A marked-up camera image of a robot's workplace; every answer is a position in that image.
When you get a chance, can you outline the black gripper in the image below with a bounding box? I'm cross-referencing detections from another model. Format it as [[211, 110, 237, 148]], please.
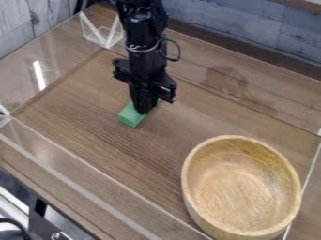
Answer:
[[112, 45, 177, 113]]

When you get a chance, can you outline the green rectangular block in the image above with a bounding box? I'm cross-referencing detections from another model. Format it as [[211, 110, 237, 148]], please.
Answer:
[[118, 102, 147, 128]]

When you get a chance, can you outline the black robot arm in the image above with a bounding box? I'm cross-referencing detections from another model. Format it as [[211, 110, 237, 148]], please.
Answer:
[[112, 0, 181, 114]]

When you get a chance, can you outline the wooden bowl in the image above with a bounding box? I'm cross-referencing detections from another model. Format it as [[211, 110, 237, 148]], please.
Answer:
[[181, 135, 302, 240]]

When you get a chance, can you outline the clear acrylic corner bracket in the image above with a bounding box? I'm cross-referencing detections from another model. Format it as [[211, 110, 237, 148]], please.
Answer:
[[79, 12, 124, 49]]

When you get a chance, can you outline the black table leg bracket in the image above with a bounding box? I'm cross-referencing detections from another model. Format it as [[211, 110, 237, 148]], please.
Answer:
[[28, 197, 72, 240]]

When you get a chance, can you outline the black cable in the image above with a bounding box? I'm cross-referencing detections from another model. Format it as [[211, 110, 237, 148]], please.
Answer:
[[0, 216, 32, 240]]

